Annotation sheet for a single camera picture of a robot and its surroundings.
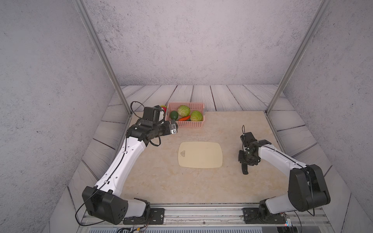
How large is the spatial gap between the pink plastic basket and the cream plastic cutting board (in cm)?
15

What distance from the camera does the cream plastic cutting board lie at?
95cm

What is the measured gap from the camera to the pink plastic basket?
110 centimetres
